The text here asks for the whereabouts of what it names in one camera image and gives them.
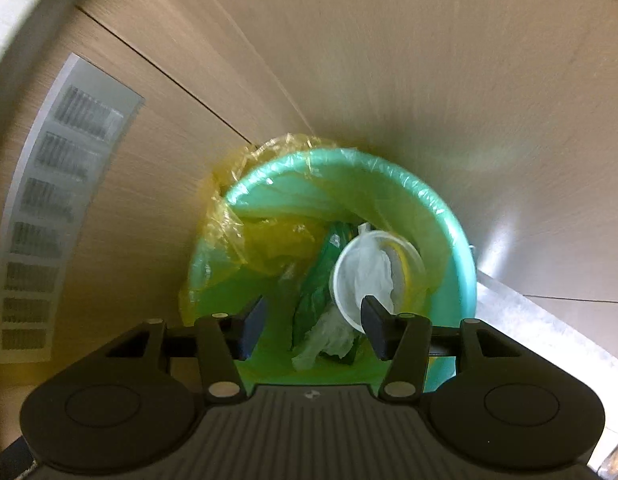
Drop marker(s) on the cabinet vent grille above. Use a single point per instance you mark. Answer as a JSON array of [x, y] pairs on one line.
[[84, 115]]

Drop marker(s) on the white tissue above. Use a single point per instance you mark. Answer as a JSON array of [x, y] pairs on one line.
[[371, 274]]

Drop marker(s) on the green trash bin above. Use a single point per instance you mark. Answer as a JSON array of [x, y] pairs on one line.
[[271, 360]]

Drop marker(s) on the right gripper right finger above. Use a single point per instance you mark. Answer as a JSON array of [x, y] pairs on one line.
[[380, 327]]

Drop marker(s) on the green snack packet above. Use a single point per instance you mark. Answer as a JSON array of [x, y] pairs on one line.
[[314, 293]]

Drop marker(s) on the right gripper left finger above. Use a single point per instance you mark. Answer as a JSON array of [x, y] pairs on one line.
[[247, 327]]

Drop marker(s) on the yellow bin liner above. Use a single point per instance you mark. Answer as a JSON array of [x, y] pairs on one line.
[[268, 205]]

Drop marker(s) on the clear plastic bag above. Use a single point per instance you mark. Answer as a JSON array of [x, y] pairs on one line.
[[332, 337]]

